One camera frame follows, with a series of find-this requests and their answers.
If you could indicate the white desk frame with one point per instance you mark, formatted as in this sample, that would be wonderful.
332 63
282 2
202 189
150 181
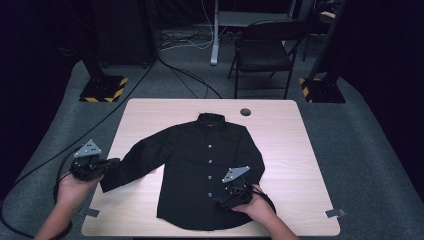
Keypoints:
215 43

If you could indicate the black stand with striped base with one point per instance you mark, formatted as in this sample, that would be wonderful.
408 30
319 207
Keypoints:
103 88
325 91

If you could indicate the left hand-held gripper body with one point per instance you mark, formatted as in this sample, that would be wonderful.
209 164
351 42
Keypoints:
88 165

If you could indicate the black folding chair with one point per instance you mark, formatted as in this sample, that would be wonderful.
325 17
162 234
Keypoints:
263 55

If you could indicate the person's left hand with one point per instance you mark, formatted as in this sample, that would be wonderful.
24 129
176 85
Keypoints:
75 191

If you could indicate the black cabinet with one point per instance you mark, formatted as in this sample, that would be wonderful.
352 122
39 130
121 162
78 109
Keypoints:
123 30

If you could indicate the person's right hand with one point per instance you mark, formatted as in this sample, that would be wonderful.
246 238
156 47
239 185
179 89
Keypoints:
258 206

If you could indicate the black button shirt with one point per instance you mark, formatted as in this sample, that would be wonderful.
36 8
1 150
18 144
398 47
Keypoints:
196 186

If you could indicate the small tan object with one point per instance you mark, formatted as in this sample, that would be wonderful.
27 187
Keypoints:
327 14

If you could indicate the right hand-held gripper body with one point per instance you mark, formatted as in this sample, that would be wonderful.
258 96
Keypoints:
238 193

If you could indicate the grey table clip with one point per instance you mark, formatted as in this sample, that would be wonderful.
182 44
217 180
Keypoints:
90 212
335 213

